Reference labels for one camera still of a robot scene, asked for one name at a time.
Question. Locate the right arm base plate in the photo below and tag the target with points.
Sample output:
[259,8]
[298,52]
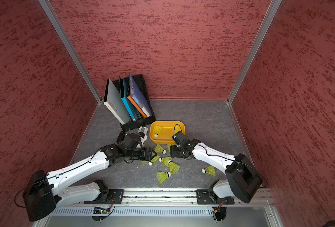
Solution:
[208,197]

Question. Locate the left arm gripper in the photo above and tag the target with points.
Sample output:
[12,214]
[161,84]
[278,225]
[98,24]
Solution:
[143,157]

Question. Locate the aluminium corner post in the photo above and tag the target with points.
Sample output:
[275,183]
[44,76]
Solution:
[267,20]
[50,13]

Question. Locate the green shuttlecock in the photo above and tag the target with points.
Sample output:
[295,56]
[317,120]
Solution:
[177,128]
[166,161]
[156,158]
[162,176]
[170,145]
[157,130]
[160,149]
[174,168]

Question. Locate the yellow plastic storage box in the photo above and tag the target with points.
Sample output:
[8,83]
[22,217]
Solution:
[166,134]

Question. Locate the green shuttlecock eleventh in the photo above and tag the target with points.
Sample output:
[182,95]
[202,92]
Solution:
[209,170]

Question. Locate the orange blue book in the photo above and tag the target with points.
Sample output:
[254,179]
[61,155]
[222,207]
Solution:
[137,98]

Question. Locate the right aluminium corner post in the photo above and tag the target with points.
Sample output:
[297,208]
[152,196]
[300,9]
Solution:
[267,20]

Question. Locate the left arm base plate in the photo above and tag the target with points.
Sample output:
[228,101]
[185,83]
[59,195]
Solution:
[113,196]

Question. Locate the small black device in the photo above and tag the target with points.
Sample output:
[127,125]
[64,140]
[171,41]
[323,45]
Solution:
[121,137]

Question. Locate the left aluminium corner post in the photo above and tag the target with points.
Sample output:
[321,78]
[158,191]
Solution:
[50,13]

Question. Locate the black mesh file organizer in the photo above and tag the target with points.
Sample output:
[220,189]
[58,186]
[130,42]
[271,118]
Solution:
[141,120]

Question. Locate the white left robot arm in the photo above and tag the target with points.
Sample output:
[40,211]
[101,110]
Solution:
[46,192]

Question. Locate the teal book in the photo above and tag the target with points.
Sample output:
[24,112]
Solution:
[132,111]

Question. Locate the white grey book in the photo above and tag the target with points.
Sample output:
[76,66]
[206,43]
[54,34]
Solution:
[113,101]

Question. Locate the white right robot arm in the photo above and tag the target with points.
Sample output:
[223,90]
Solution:
[242,178]

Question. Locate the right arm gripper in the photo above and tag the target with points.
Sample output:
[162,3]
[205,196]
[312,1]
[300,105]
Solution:
[173,152]

